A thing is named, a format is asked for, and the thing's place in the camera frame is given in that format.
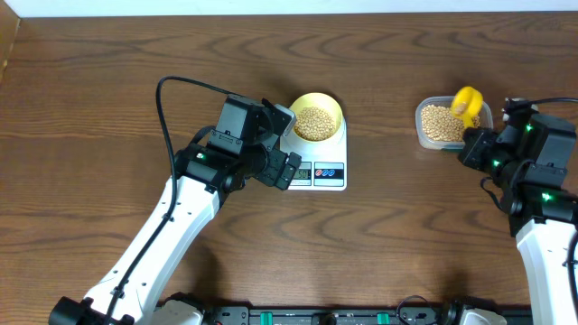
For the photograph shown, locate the yellow plastic measuring scoop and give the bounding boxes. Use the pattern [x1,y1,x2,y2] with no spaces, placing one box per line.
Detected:
[451,86,483,128]

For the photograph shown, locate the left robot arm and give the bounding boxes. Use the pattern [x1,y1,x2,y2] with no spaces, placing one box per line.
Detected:
[49,95,301,324]

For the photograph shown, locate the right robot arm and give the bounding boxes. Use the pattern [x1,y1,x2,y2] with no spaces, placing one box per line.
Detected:
[458,98,577,324]

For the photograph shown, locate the white digital kitchen scale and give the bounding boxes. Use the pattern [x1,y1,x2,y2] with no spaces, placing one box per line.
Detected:
[280,118,348,191]

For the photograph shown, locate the soybeans in bowl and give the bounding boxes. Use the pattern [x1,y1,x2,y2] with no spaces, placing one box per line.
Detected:
[294,107,337,142]

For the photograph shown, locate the pale yellow bowl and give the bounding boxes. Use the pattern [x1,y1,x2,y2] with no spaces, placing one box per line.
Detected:
[290,92,346,144]

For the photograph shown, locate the clear plastic container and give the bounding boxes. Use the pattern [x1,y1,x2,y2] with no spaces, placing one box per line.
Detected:
[415,95,495,152]

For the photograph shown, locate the soybeans in container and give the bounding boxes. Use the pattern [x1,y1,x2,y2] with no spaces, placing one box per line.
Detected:
[421,105,466,142]

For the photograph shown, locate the black left camera cable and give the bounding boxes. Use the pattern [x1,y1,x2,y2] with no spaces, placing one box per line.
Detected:
[102,75,238,325]

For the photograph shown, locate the black camera cable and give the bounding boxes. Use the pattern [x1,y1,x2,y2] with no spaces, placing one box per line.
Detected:
[503,96,578,317]
[102,75,238,325]

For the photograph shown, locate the black right camera cable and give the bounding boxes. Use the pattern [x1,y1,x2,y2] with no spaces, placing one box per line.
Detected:
[503,96,578,317]

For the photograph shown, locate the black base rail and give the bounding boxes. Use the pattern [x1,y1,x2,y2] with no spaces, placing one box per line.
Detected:
[155,292,534,325]

